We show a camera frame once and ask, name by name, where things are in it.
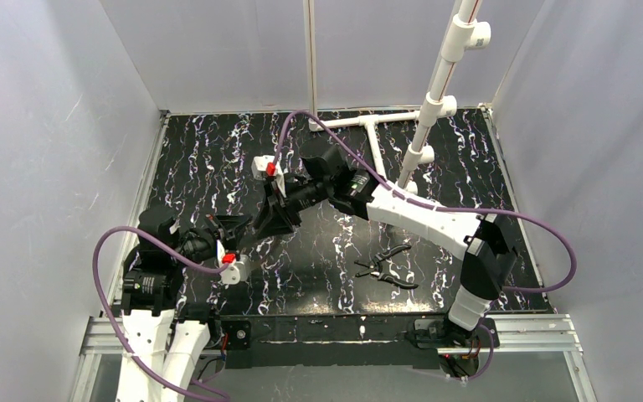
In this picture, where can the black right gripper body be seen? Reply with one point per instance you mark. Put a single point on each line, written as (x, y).
(276, 204)

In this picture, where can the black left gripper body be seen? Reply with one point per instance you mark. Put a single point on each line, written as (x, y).
(220, 233)

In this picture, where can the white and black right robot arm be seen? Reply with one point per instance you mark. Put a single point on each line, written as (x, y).
(478, 239)

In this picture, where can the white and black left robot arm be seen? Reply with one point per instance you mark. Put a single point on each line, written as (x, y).
(167, 340)

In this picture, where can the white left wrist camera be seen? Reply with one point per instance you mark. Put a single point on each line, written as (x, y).
(233, 266)

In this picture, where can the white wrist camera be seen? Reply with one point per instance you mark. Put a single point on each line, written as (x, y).
(233, 266)
(265, 168)

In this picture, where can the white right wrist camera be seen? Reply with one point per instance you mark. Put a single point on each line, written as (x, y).
(265, 168)

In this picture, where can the white PVC pipe frame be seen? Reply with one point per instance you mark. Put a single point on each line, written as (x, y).
(377, 53)

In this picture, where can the aluminium rail frame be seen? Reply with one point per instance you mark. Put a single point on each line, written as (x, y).
(340, 289)

